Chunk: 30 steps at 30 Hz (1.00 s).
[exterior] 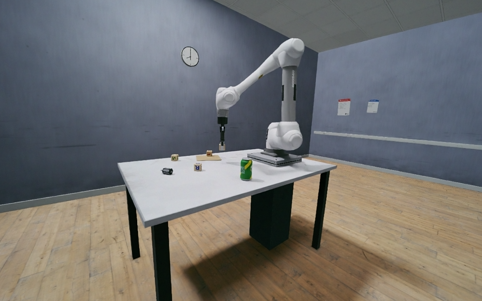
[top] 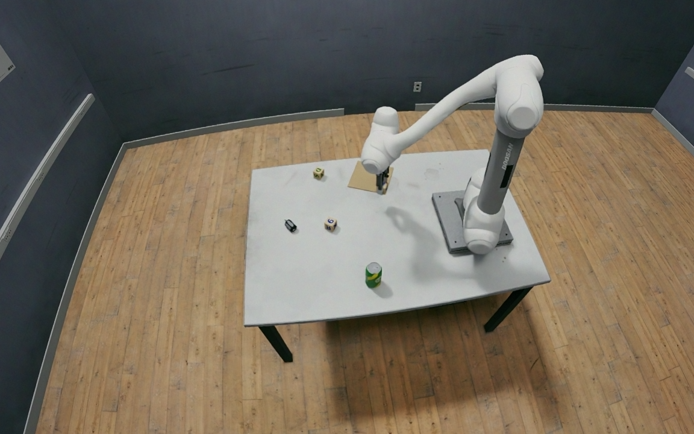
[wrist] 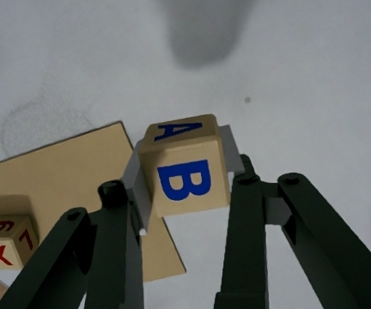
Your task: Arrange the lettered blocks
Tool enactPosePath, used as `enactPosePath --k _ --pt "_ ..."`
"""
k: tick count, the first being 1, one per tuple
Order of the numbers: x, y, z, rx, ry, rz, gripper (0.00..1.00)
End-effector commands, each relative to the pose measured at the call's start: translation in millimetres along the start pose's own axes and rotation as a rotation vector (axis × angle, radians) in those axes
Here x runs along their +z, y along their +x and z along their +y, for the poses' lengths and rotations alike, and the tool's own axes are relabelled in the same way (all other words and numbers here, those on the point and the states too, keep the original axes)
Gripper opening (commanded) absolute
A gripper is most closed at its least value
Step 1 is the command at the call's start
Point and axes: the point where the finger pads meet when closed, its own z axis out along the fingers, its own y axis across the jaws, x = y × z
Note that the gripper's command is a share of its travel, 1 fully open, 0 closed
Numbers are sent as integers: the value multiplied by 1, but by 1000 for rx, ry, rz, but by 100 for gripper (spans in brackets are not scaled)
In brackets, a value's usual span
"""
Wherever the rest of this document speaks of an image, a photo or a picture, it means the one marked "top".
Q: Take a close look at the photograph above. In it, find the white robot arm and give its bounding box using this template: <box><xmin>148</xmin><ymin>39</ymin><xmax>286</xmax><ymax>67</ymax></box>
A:
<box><xmin>361</xmin><ymin>55</ymin><xmax>544</xmax><ymax>254</ymax></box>

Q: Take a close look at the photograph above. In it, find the green and yellow drink can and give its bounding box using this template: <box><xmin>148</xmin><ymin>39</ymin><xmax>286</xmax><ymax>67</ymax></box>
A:
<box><xmin>365</xmin><ymin>262</ymin><xmax>383</xmax><ymax>288</ymax></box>

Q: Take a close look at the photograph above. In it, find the tan flat mat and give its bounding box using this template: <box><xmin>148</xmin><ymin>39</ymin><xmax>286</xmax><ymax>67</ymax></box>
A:
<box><xmin>348</xmin><ymin>161</ymin><xmax>393</xmax><ymax>193</ymax></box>

